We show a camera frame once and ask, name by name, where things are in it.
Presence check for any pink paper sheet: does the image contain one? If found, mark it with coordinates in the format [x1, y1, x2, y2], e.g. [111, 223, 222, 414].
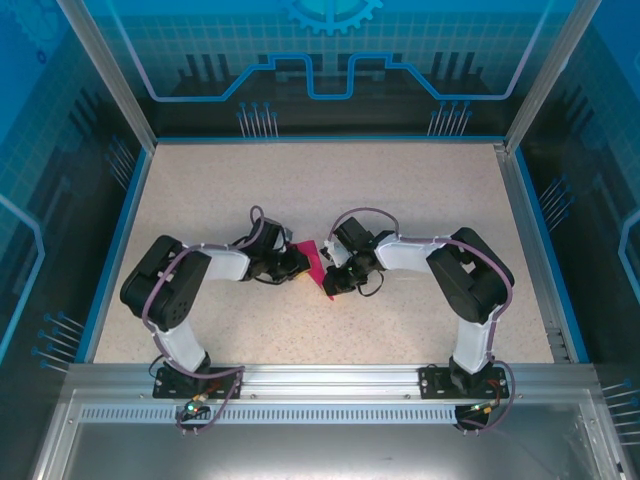
[289, 239, 341, 301]

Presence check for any grey metal tray panel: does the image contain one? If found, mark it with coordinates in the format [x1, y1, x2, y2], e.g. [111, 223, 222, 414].
[29, 389, 626, 480]

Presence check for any aluminium mounting rail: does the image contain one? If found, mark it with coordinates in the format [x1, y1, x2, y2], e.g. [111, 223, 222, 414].
[67, 363, 596, 399]

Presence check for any slotted metal cable duct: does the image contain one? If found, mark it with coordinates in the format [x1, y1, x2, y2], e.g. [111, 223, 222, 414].
[79, 406, 566, 425]

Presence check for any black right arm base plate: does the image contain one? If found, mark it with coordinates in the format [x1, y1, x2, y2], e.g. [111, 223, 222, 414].
[418, 364, 511, 401]

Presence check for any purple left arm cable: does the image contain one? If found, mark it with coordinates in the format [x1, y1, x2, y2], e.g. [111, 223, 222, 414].
[142, 204, 266, 437]

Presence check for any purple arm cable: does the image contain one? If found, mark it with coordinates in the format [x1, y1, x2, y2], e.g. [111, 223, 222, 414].
[142, 204, 266, 437]
[327, 207, 521, 436]

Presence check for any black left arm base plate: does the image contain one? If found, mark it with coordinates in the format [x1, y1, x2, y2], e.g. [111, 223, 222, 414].
[152, 366, 246, 401]

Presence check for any cable connector with green light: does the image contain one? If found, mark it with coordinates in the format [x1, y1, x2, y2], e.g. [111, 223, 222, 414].
[182, 394, 209, 417]

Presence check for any aluminium side rail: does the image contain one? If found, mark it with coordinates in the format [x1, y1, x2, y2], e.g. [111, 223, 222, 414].
[492, 142, 574, 364]

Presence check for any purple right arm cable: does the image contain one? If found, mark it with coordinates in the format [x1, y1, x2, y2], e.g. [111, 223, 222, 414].
[327, 207, 521, 436]

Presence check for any aluminium frame post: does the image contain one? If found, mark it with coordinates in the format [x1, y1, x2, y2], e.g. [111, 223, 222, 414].
[57, 0, 159, 151]
[502, 0, 604, 154]

